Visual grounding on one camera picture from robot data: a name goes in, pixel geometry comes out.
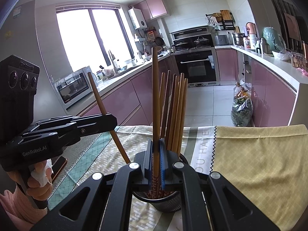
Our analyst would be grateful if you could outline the patterned beige tablecloth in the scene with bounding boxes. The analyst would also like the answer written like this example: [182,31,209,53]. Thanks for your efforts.
[33,140,210,230]

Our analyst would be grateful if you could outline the black built-in oven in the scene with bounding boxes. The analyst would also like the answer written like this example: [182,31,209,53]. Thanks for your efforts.
[175,48,220,87]

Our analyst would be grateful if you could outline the bamboo chopstick five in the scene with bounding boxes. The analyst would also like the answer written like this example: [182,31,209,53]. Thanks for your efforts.
[171,73,185,153]

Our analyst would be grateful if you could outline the bag of vegetables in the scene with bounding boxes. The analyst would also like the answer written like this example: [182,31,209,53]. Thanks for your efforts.
[231,81,253,127]

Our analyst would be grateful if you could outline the bamboo chopstick eight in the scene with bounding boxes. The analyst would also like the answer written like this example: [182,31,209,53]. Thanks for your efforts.
[152,47,160,199]

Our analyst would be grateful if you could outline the yellow cloth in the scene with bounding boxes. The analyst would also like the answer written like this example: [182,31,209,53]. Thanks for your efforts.
[213,125,307,230]

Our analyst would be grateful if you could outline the kitchen window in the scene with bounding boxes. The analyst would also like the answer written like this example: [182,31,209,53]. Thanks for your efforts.
[56,6,136,73]

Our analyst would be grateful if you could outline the bamboo chopstick six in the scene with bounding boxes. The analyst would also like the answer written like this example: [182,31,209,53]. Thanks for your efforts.
[177,78,188,157]

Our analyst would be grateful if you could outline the bamboo chopstick two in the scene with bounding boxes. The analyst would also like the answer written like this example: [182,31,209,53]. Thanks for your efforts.
[160,70,171,138]

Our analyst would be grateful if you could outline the bamboo chopstick three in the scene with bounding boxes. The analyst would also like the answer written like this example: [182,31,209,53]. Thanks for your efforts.
[165,74,178,150]

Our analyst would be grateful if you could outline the person's left hand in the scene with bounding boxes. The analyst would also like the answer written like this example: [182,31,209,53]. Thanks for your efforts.
[1,159,53,208]

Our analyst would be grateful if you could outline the steel stock pot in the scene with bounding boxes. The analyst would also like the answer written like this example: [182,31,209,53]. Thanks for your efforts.
[232,33,246,46]

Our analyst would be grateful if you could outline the bamboo chopstick seven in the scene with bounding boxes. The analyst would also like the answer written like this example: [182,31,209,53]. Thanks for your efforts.
[88,71,131,164]

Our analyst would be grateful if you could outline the bamboo chopstick four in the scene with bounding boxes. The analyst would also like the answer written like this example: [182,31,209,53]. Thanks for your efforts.
[168,76,180,150]

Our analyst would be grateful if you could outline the smartphone with orange case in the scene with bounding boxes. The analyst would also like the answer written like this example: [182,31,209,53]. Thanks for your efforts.
[51,156,67,182]

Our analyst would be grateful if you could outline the white water heater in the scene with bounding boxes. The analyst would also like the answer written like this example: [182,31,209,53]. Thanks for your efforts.
[128,7,147,30]

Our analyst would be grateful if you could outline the bamboo chopstick one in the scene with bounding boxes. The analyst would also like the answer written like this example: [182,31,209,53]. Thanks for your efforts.
[159,73,166,130]

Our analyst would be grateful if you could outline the wall utensil rack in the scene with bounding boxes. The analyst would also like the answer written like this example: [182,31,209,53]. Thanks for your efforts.
[205,10,235,31]

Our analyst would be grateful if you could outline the white microwave oven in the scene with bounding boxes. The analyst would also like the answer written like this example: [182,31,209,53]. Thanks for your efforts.
[54,66,98,110]

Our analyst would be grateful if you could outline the pink lower cabinets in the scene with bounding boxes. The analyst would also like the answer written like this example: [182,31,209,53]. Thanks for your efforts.
[67,47,298,128]

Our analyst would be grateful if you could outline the pink upper cabinet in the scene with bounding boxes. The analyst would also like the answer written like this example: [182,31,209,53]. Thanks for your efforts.
[133,0,168,21]

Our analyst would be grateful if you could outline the black mesh utensil cup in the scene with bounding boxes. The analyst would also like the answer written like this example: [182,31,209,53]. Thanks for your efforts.
[133,152,191,213]

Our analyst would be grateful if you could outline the pink sleeve forearm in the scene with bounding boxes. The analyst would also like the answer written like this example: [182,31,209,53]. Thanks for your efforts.
[1,187,48,230]

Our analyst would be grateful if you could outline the grey refrigerator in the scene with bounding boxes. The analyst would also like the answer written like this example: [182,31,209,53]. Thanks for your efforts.
[1,0,67,121]

